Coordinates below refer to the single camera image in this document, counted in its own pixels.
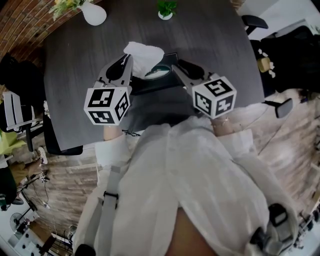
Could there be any black office chair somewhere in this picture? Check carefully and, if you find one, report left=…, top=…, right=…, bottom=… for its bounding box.
left=0, top=53, right=84, bottom=156

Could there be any gray strap with black buckle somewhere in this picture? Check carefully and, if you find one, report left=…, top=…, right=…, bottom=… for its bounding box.
left=249, top=202, right=293, bottom=256

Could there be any gray shoulder strap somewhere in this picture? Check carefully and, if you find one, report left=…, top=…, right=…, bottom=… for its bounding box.
left=101, top=164, right=125, bottom=256

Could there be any white vase with flowers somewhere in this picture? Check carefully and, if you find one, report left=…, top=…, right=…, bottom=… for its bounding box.
left=48, top=0, right=108, bottom=27

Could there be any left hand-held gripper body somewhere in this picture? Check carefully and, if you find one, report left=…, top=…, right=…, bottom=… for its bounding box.
left=83, top=76, right=133, bottom=125

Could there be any person's right forearm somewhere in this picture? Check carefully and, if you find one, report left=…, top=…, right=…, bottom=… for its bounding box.
left=211, top=117, right=238, bottom=137

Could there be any black mesh high-back chair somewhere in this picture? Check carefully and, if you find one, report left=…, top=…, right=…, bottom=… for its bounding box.
left=241, top=14, right=320, bottom=120

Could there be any dark wooden table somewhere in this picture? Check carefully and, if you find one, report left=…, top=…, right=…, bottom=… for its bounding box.
left=43, top=0, right=266, bottom=152

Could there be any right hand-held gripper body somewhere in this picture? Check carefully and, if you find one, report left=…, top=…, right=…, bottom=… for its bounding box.
left=186, top=72, right=237, bottom=120

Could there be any green-covered table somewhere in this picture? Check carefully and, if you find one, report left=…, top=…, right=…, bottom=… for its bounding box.
left=0, top=129, right=27, bottom=161

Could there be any person's left forearm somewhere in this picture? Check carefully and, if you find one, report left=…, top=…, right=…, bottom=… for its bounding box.
left=102, top=124, right=124, bottom=142

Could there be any yellow box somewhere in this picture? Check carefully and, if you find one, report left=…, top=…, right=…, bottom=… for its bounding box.
left=257, top=56, right=272, bottom=73

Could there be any black leather tissue box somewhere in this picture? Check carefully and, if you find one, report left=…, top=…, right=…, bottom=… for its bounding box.
left=128, top=52, right=187, bottom=96

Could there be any person wearing head camera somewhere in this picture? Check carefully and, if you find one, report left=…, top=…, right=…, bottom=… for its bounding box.
left=72, top=116, right=300, bottom=256

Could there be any person's leg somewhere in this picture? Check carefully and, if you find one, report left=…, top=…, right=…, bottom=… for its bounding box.
left=172, top=208, right=216, bottom=256

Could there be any white wooden chair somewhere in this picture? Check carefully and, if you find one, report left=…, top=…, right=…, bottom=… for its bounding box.
left=1, top=91, right=44, bottom=133

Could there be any white tissue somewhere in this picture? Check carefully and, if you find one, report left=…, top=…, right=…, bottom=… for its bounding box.
left=123, top=41, right=166, bottom=76

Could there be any small potted green plant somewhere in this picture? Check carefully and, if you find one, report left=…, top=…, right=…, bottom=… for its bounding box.
left=157, top=0, right=178, bottom=20

